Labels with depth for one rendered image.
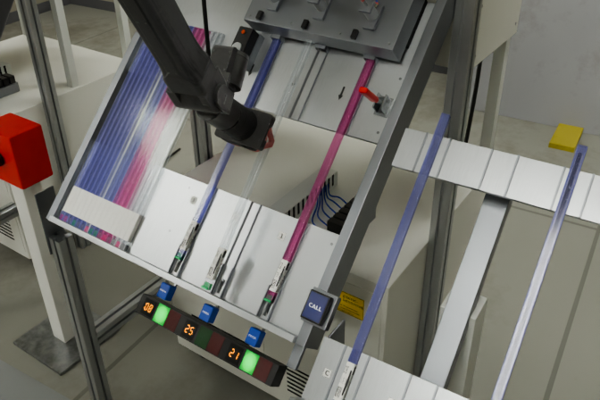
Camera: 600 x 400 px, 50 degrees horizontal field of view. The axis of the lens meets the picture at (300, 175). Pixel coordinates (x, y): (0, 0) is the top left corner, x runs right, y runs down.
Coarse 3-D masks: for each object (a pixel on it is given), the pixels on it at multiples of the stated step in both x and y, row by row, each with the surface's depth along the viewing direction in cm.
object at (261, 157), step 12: (300, 60) 122; (300, 72) 122; (288, 84) 121; (288, 96) 121; (276, 120) 120; (276, 132) 121; (264, 156) 120; (252, 168) 119; (252, 180) 119; (240, 204) 118; (240, 216) 118; (228, 228) 118; (228, 240) 117
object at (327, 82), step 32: (192, 0) 147; (224, 0) 142; (224, 32) 140; (416, 32) 120; (256, 64) 133; (288, 64) 130; (320, 64) 127; (352, 64) 124; (384, 64) 121; (256, 96) 131; (320, 96) 124; (352, 128) 119
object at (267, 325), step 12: (72, 228) 138; (96, 240) 134; (120, 252) 130; (144, 264) 127; (168, 276) 124; (192, 288) 121; (216, 300) 118; (240, 312) 115; (264, 324) 112; (288, 336) 110
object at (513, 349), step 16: (576, 160) 95; (576, 176) 94; (560, 208) 94; (560, 224) 93; (544, 256) 92; (544, 272) 92; (528, 304) 91; (528, 320) 90; (512, 336) 90; (512, 352) 90; (512, 368) 89; (496, 384) 89
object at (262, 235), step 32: (160, 192) 134; (192, 192) 130; (224, 192) 127; (160, 224) 131; (224, 224) 125; (256, 224) 122; (288, 224) 119; (160, 256) 129; (192, 256) 125; (256, 256) 119; (320, 256) 114; (224, 288) 120; (256, 288) 117; (288, 288) 115; (288, 320) 113
